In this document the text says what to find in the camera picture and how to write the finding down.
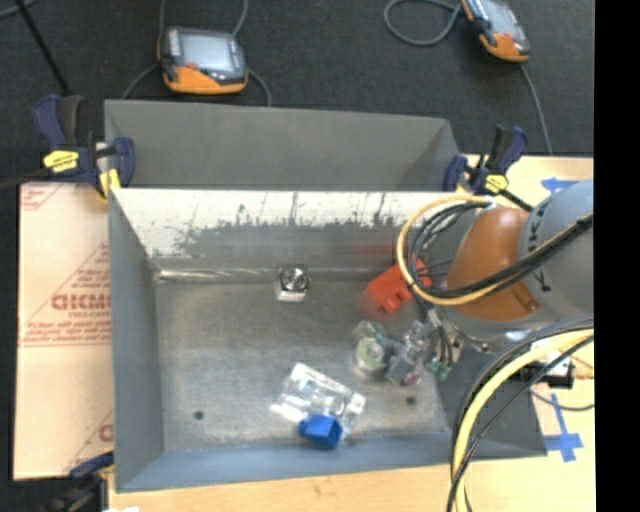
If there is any clear bottle with blue cap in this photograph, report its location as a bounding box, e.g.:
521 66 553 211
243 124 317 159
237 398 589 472
269 361 368 451

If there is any clear green round object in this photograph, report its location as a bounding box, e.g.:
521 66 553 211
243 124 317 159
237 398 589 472
351 319 391 379

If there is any grey metal bin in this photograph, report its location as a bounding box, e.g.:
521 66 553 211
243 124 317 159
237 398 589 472
103 98 547 494

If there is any small silver cup white base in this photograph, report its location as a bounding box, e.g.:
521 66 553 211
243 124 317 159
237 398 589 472
274 263 311 303

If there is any orange-red toy block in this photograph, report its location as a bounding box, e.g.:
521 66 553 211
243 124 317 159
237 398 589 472
361 256 434 315

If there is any black cylinder on white bracket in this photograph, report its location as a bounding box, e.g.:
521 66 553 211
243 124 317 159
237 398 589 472
518 340 576 389

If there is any brown cardboard board red print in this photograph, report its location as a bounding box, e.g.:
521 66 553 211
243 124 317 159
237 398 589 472
11 181 116 482

